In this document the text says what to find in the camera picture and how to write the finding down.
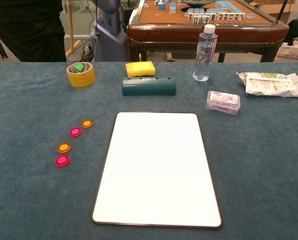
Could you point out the purple clear plastic box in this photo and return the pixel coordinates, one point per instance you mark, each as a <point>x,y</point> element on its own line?
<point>222,102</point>

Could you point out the orange round magnet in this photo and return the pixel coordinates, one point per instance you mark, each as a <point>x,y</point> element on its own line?
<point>64,147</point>
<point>87,123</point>

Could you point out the black tripod stand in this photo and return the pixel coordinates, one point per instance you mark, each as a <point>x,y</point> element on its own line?
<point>283,10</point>

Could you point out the blue grey machine base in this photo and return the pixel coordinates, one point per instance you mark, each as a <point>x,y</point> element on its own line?
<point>108,37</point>

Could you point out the yellow tape roll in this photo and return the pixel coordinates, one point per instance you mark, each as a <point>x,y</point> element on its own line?
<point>82,81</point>

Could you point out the pink round magnet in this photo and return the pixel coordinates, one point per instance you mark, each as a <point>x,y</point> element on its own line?
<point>75,132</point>
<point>62,160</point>

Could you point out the blue felt table cover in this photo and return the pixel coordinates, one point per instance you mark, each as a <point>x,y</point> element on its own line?
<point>26,200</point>

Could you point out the dark faced mahjong tile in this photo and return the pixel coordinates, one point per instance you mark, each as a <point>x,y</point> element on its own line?
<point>213,17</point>

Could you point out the teal holder with holes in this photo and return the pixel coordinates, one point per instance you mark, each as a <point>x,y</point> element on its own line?
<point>148,87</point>

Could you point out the person in black clothes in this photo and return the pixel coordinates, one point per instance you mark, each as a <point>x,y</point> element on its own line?
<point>26,30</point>

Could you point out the beige shoe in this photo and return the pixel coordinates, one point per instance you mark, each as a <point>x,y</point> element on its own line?
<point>170,57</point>

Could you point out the blue backed mahjong tile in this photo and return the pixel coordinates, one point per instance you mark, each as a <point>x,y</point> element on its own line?
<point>250,16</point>

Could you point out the small green plastic piece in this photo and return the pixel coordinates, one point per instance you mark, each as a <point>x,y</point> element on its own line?
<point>79,68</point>

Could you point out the white mahjong tile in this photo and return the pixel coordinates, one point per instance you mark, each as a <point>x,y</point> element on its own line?
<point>242,16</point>
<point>221,17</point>
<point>226,17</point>
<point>236,17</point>
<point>195,19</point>
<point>231,17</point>
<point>207,19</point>
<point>201,19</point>

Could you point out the cardboard box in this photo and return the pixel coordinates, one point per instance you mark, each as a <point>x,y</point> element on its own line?
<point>271,7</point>

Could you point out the white plastic basket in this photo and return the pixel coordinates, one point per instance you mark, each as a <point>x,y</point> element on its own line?
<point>292,52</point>

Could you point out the crumpled white snack bag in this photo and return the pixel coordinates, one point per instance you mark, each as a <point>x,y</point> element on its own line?
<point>271,86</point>

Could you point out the brown mahjong table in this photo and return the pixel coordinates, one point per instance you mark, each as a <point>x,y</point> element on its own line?
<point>163,32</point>

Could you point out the wooden pole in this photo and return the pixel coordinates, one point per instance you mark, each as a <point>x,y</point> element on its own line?
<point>70,25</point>

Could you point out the clear water bottle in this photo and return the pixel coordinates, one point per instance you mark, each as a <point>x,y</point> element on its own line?
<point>203,57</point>

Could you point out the yellow sponge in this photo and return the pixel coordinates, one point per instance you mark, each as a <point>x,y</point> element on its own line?
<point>140,68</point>

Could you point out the white magnetic board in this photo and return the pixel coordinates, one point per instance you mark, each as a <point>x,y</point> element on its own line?
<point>156,170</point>

